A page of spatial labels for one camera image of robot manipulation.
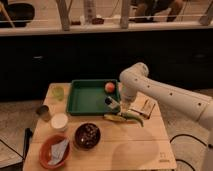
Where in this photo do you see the black table side bracket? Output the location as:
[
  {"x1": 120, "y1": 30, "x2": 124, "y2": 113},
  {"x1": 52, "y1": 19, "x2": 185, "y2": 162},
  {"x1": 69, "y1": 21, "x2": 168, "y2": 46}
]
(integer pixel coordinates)
[{"x1": 23, "y1": 128, "x2": 33, "y2": 158}]

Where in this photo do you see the dark brown bowl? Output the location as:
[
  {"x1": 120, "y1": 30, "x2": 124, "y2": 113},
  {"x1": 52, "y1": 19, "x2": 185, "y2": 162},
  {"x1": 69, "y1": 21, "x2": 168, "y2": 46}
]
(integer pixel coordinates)
[{"x1": 74, "y1": 123, "x2": 101, "y2": 150}]

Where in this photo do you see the black floor cable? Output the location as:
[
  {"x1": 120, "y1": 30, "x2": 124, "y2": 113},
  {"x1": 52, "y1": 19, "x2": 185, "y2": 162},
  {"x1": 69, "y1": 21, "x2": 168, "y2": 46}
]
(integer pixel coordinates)
[{"x1": 169, "y1": 133, "x2": 209, "y2": 171}]

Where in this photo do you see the orange peach fruit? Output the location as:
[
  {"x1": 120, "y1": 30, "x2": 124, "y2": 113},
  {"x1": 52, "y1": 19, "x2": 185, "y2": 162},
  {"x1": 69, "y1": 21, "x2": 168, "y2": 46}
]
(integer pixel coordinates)
[{"x1": 105, "y1": 82, "x2": 115, "y2": 93}]

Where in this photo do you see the white cup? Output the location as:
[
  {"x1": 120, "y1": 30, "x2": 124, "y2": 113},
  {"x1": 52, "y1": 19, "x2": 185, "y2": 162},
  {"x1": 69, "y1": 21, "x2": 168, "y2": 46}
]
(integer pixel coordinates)
[{"x1": 50, "y1": 113, "x2": 68, "y2": 131}]

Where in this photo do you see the seated person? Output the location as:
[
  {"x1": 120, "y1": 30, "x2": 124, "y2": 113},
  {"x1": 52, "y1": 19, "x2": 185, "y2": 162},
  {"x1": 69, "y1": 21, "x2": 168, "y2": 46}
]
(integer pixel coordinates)
[{"x1": 131, "y1": 0, "x2": 183, "y2": 23}]

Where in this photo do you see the black chair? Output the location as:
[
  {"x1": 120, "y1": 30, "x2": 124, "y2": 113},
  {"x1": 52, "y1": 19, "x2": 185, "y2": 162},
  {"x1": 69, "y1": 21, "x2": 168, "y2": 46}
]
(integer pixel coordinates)
[{"x1": 0, "y1": 0, "x2": 35, "y2": 28}]

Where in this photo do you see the white paper packet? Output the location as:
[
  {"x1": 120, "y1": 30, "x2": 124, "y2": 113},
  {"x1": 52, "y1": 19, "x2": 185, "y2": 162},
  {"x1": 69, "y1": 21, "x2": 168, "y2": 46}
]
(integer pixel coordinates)
[{"x1": 48, "y1": 139, "x2": 69, "y2": 165}]

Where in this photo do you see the clear glass box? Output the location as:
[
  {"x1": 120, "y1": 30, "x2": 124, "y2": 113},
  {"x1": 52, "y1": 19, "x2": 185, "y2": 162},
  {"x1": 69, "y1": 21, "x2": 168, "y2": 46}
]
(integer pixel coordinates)
[{"x1": 130, "y1": 99, "x2": 156, "y2": 119}]

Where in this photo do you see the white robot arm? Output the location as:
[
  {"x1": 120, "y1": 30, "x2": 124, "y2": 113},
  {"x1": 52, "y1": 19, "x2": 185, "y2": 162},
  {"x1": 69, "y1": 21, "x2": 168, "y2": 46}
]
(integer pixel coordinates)
[{"x1": 119, "y1": 62, "x2": 213, "y2": 171}]

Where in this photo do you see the green chili pepper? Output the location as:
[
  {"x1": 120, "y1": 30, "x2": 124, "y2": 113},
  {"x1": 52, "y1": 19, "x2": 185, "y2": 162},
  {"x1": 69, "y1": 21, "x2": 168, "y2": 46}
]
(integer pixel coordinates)
[{"x1": 121, "y1": 113, "x2": 144, "y2": 127}]

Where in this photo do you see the orange bowl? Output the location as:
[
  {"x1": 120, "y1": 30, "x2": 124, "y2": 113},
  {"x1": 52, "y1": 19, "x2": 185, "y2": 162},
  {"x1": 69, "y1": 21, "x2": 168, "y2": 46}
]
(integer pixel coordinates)
[{"x1": 39, "y1": 134, "x2": 70, "y2": 170}]

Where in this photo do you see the white black dish brush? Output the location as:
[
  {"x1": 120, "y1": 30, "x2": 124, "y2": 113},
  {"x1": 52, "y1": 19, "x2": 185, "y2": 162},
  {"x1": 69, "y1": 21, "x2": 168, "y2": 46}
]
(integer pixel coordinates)
[{"x1": 105, "y1": 96, "x2": 120, "y2": 109}]

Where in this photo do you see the yellow green cup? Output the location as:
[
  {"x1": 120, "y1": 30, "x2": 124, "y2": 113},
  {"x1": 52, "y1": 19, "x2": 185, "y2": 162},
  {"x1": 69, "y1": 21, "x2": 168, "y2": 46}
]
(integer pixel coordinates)
[{"x1": 52, "y1": 86, "x2": 64, "y2": 101}]

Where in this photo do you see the metal cup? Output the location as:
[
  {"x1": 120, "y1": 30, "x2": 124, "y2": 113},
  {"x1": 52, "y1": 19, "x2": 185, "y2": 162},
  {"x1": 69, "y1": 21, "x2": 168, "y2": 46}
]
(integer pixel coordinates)
[{"x1": 36, "y1": 105, "x2": 51, "y2": 122}]

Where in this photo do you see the green plastic tray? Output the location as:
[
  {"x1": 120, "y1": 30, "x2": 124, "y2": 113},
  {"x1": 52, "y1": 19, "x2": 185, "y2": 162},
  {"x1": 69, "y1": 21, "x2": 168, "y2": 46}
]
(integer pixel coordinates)
[{"x1": 66, "y1": 79, "x2": 120, "y2": 116}]

